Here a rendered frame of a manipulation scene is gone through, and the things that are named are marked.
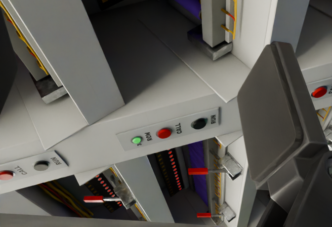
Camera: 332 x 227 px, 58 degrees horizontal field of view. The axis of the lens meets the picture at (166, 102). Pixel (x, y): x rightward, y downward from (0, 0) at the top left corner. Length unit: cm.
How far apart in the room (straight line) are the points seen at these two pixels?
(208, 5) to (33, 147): 24
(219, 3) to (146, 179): 30
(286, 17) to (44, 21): 20
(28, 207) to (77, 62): 32
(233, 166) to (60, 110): 32
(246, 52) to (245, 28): 3
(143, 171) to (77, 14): 28
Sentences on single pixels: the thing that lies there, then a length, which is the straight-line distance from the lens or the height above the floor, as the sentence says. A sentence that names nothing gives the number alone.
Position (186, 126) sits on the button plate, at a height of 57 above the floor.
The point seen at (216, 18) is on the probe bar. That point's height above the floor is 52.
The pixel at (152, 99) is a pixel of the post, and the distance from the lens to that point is 33.
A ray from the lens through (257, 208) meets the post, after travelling 101.
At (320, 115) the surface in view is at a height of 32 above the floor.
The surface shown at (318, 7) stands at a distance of 44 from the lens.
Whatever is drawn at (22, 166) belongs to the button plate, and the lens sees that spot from 39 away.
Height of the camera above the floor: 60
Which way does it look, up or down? 1 degrees down
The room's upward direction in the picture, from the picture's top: 105 degrees counter-clockwise
